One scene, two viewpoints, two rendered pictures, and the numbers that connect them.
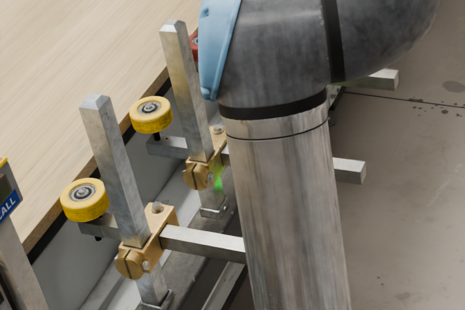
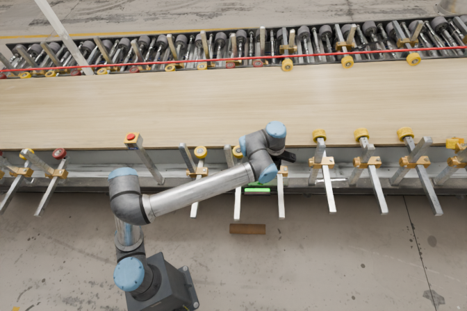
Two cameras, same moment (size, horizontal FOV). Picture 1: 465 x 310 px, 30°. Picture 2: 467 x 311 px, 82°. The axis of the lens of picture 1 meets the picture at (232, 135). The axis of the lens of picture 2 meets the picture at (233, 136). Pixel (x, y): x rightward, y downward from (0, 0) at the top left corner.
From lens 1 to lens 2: 1.39 m
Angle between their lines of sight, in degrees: 51
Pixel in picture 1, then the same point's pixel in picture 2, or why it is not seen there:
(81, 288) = (208, 160)
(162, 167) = not seen: hidden behind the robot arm
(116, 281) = (215, 167)
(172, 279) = not seen: hidden behind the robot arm
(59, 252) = not seen: hidden behind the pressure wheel
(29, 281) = (144, 158)
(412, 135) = (387, 230)
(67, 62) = (258, 118)
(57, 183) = (204, 143)
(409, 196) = (350, 237)
